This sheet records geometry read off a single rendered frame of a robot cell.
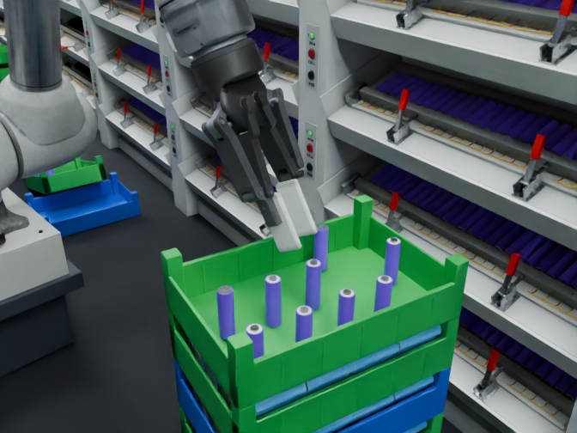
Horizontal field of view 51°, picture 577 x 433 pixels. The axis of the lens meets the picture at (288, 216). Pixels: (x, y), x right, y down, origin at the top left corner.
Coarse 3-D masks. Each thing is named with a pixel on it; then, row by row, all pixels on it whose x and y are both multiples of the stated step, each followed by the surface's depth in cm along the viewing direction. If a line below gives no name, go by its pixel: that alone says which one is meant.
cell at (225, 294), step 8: (224, 288) 67; (232, 288) 67; (224, 296) 66; (232, 296) 67; (224, 304) 66; (232, 304) 67; (224, 312) 67; (232, 312) 67; (224, 320) 68; (232, 320) 68; (224, 328) 68; (232, 328) 68; (224, 336) 69
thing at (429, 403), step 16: (176, 368) 79; (448, 368) 77; (176, 384) 81; (432, 384) 79; (192, 400) 76; (400, 400) 82; (416, 400) 77; (432, 400) 78; (192, 416) 78; (368, 416) 80; (384, 416) 74; (400, 416) 76; (416, 416) 78; (432, 416) 80; (208, 432) 73; (336, 432) 78; (352, 432) 72; (368, 432) 74; (384, 432) 76; (400, 432) 78
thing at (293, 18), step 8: (248, 0) 133; (256, 0) 130; (264, 0) 127; (272, 0) 125; (280, 0) 124; (288, 0) 122; (296, 0) 117; (256, 8) 132; (264, 8) 129; (272, 8) 126; (280, 8) 124; (288, 8) 121; (296, 8) 119; (272, 16) 129; (280, 16) 126; (288, 16) 123; (296, 16) 121; (296, 24) 123
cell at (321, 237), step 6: (318, 228) 79; (324, 228) 79; (318, 234) 78; (324, 234) 78; (318, 240) 79; (324, 240) 79; (318, 246) 79; (324, 246) 79; (318, 252) 80; (324, 252) 80; (318, 258) 80; (324, 258) 80; (324, 264) 81; (324, 270) 81
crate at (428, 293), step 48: (336, 240) 85; (384, 240) 83; (192, 288) 76; (240, 288) 78; (288, 288) 78; (336, 288) 78; (432, 288) 76; (192, 336) 68; (240, 336) 58; (288, 336) 70; (336, 336) 63; (384, 336) 67; (240, 384) 59; (288, 384) 62
